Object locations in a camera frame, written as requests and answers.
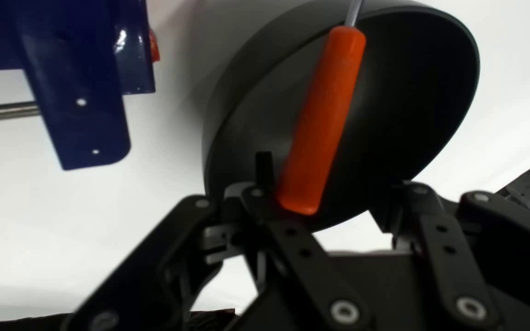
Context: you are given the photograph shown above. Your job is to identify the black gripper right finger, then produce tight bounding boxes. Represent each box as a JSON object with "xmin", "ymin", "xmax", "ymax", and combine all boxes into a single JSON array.
[{"xmin": 369, "ymin": 182, "xmax": 408, "ymax": 233}]

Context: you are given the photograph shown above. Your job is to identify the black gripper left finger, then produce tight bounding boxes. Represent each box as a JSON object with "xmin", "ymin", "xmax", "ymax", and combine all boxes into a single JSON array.
[{"xmin": 255, "ymin": 151, "xmax": 274, "ymax": 193}]

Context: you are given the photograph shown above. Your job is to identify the orange handled screwdriver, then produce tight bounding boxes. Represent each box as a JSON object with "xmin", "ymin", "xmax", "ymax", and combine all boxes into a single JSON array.
[{"xmin": 275, "ymin": 0, "xmax": 367, "ymax": 215}]

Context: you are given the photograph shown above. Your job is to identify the black round bowl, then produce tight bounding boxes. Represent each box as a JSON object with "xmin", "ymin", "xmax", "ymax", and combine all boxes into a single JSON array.
[{"xmin": 204, "ymin": 0, "xmax": 480, "ymax": 230}]

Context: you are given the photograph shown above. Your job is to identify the blue and orange box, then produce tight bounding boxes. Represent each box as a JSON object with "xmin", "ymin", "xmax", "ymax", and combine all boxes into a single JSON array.
[{"xmin": 0, "ymin": 0, "xmax": 158, "ymax": 169}]

